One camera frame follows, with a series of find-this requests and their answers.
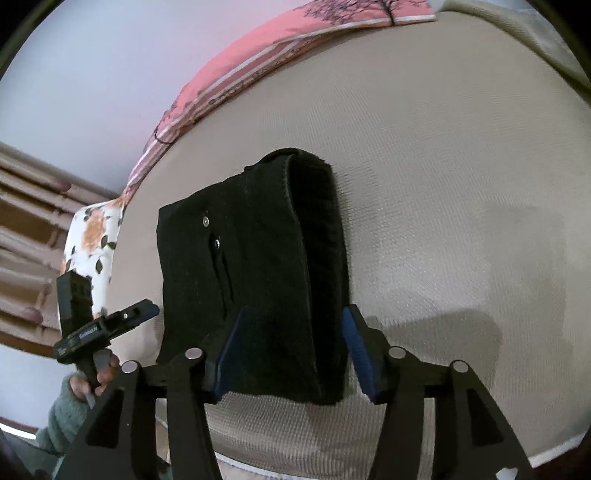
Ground brown wooden headboard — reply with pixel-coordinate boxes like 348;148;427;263
0;141;114;358

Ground beige bed mattress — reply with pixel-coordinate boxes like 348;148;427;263
108;11;591;476

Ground white orange spotted cloth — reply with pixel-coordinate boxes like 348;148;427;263
60;198;127;319

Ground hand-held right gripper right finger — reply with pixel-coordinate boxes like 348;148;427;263
342;304;536;480

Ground pink tree-print bed sheet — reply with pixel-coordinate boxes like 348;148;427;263
122;0;437;204

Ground black pants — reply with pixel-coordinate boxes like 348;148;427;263
154;148;354;407

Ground person's left forearm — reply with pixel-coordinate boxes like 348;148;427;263
34;373;100;464

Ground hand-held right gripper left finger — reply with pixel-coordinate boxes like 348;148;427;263
53;307;254;480

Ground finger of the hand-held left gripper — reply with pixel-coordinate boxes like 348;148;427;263
99;298;160;342

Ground person's left hand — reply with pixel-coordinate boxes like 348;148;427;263
68;348;122;398

